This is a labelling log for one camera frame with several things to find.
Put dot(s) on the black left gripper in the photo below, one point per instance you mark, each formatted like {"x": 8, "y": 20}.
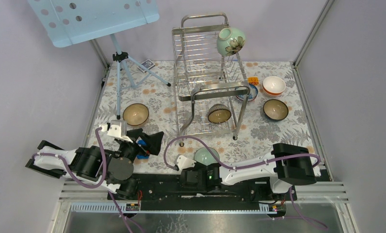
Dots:
{"x": 153, "y": 142}

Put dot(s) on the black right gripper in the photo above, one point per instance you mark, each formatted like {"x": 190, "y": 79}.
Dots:
{"x": 196, "y": 165}

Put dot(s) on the green celadon bowl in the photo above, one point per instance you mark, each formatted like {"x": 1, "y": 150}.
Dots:
{"x": 230, "y": 41}
{"x": 204, "y": 157}

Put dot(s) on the brown speckled bowl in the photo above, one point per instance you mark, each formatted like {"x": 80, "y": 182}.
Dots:
{"x": 136, "y": 114}

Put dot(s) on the steel two-tier dish rack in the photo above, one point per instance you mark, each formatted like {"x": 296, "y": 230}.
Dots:
{"x": 203, "y": 78}

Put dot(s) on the white blue floral bowl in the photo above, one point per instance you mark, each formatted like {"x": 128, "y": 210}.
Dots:
{"x": 253, "y": 93}

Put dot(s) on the teal blue bowl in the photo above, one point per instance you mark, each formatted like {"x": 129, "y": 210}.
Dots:
{"x": 275, "y": 109}

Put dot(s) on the orange bowl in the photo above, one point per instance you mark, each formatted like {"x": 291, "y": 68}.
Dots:
{"x": 273, "y": 85}

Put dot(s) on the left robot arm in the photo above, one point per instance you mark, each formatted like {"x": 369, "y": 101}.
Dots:
{"x": 95, "y": 166}

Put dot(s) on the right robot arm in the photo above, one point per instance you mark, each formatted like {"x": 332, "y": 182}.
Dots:
{"x": 286, "y": 165}

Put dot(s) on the blue sponge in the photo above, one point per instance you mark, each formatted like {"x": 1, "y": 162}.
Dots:
{"x": 140, "y": 156}

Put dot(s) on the dark patterned bowl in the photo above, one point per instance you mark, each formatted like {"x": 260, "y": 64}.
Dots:
{"x": 219, "y": 113}

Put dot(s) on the floral tablecloth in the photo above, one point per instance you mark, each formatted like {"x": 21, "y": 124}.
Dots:
{"x": 257, "y": 133}

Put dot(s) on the small card on table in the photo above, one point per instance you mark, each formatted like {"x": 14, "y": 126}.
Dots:
{"x": 147, "y": 64}

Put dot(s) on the small yellow object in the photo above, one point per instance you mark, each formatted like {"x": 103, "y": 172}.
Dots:
{"x": 253, "y": 80}

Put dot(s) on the light blue music stand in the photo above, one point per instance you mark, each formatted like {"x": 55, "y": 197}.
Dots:
{"x": 70, "y": 22}

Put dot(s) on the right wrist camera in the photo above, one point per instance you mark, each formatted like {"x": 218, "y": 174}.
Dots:
{"x": 183, "y": 162}

